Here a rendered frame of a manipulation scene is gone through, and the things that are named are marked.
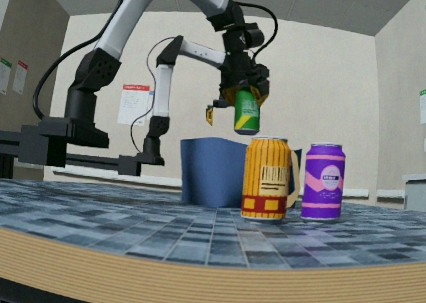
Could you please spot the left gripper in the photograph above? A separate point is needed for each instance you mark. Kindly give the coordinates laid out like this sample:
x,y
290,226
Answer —
x,y
209,111

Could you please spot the green drink can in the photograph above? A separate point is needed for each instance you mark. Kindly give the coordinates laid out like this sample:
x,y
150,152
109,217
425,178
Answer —
x,y
247,113

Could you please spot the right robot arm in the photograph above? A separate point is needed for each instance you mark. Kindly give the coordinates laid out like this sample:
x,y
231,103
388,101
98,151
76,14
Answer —
x,y
102,63

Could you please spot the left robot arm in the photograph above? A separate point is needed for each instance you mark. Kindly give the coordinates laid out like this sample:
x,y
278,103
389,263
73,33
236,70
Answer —
x,y
160,121

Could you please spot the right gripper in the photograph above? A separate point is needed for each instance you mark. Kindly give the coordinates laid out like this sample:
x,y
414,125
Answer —
x,y
240,69

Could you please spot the yellow striped drink can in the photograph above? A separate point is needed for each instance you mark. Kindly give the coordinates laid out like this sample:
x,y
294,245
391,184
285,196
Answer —
x,y
266,180

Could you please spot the purple drink can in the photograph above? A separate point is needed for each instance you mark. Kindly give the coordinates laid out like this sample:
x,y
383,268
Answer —
x,y
323,183

